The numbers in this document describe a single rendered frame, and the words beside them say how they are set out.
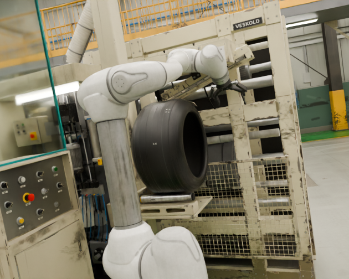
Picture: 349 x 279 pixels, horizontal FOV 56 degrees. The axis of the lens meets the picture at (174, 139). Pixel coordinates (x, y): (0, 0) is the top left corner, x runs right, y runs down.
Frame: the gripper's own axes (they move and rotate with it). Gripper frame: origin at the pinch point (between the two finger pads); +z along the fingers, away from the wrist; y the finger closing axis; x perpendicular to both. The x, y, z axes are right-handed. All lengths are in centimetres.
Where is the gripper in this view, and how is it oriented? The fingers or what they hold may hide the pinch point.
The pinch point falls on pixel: (230, 99)
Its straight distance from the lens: 182.1
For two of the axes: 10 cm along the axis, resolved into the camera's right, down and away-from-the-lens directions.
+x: 0.5, -8.9, 4.5
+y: 9.2, -1.3, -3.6
